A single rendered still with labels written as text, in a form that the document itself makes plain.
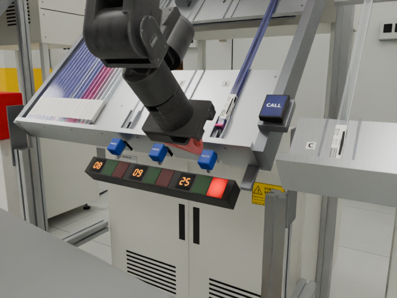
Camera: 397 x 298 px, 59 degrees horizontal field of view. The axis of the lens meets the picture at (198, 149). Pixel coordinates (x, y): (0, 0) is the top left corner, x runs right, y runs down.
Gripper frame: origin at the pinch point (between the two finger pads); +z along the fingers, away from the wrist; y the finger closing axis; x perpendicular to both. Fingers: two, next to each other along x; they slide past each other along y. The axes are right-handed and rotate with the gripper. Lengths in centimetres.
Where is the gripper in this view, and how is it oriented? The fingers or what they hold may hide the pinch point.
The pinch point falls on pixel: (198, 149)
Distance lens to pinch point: 59.3
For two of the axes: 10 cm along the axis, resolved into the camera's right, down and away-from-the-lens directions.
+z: 3.7, 5.5, 7.5
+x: -3.6, 8.3, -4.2
